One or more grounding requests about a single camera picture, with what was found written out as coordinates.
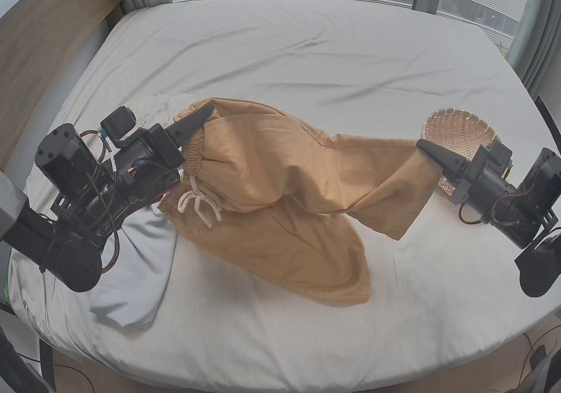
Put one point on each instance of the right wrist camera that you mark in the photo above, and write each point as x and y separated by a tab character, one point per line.
500	159

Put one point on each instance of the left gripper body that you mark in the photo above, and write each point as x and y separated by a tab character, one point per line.
149	168

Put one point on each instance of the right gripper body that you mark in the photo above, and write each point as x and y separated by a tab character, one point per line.
486	194

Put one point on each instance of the pale blue garment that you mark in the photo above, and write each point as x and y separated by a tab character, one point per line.
131	277

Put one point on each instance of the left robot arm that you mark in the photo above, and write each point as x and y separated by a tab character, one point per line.
65	163

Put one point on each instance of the white garment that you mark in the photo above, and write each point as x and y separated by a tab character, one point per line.
153	108

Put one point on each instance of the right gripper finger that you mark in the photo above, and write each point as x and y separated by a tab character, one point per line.
447	163

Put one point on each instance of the bed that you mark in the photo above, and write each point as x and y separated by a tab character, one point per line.
307	54

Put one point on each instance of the tan shorts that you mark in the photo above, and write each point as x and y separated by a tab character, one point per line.
285	172

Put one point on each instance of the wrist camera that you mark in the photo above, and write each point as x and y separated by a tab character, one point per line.
118	124
500	159

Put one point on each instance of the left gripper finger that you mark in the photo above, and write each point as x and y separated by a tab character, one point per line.
186	126

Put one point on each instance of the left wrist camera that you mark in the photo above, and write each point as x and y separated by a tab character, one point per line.
118	124

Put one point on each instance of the round woven basket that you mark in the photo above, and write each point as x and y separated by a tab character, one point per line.
456	128

